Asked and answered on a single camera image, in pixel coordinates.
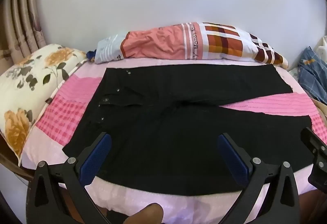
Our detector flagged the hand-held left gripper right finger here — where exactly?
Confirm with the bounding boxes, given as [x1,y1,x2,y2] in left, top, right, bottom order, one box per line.
[217,133,300,224]

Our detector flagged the person's left hand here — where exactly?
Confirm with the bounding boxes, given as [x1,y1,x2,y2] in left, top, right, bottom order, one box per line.
[124,203,164,224]

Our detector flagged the black pants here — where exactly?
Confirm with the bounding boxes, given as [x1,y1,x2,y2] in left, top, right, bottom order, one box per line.
[63,64,316,196]

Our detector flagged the beige floral curtain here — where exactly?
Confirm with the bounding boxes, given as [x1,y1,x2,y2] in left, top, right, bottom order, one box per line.
[0,0,48,66]

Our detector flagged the pink checked blanket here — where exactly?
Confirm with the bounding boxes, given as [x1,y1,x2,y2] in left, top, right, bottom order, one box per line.
[20,57,327,224]

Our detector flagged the wooden bed frame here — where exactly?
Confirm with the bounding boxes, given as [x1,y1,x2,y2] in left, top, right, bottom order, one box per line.
[0,134,34,184]

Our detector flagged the patchwork plaid pillow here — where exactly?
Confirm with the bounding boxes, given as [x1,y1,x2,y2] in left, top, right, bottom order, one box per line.
[93,22,289,69]

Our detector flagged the blue plaid cloth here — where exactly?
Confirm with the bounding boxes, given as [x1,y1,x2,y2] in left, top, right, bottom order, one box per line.
[298,46,327,104]

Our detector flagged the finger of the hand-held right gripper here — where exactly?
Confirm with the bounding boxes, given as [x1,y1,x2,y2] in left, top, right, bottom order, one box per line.
[308,149,327,190]
[300,127,327,154]

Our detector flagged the white cloth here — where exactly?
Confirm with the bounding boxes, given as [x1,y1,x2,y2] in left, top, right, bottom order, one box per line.
[315,35,327,51]

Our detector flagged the floral pillow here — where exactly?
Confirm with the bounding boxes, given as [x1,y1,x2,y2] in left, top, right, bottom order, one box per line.
[0,44,88,167]

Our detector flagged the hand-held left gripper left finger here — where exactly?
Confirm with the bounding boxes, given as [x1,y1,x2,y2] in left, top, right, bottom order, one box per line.
[26,132,113,224]

